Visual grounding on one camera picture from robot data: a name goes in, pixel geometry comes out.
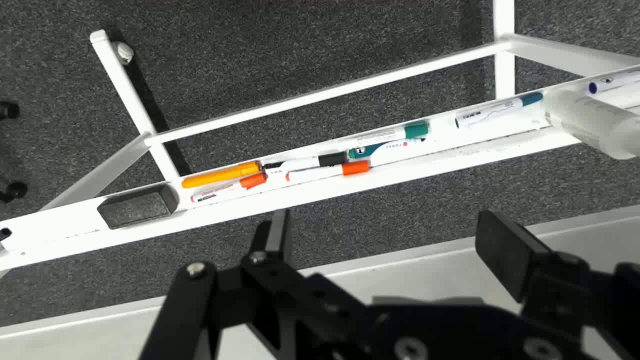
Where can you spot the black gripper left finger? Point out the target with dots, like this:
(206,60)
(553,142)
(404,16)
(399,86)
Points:
(192,306)

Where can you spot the white marker teal cap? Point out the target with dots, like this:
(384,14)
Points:
(417,128)

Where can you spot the black caster wheel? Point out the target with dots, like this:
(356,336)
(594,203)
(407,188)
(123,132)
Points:
(13,192)
(9,110)

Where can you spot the white marker blue cap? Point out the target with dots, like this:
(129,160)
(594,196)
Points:
(610,83)

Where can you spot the white marker black cap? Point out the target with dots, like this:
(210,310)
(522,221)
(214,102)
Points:
(492,112)
(333,159)

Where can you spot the whiteboard panel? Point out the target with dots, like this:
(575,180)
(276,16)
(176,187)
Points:
(400,266)

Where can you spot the white marker orange cap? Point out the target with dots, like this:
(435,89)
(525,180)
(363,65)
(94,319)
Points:
(356,169)
(253,180)

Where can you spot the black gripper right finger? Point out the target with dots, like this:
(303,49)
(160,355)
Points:
(512,257)

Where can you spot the translucent cleaner bottle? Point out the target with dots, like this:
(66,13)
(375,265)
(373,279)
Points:
(592,123)

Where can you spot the white marker tray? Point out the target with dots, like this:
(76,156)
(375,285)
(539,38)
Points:
(400,177)

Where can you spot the large white whiteboard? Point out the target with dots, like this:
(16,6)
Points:
(300,101)

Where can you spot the black whiteboard eraser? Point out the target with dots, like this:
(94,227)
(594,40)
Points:
(140,206)

